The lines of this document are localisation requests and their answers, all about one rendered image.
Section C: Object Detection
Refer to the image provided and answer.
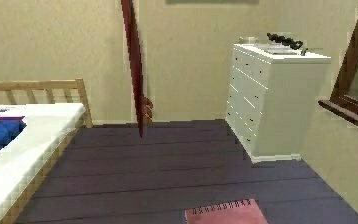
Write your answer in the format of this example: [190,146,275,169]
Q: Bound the wooden bed with white mattress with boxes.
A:
[0,78,94,224]

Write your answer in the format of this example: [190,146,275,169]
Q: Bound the black beaded object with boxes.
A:
[266,32,309,56]

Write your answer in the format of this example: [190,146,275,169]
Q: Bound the dark red room door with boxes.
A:
[120,0,155,139]

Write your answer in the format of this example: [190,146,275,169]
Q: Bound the blue cloth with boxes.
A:
[0,117,27,157]

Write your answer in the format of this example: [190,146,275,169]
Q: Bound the red spiral notepad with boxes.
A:
[184,198,270,224]

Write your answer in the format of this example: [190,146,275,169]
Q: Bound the white chest of drawers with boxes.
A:
[225,43,332,164]

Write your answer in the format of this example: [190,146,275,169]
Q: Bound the brown framed window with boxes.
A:
[318,0,358,133]

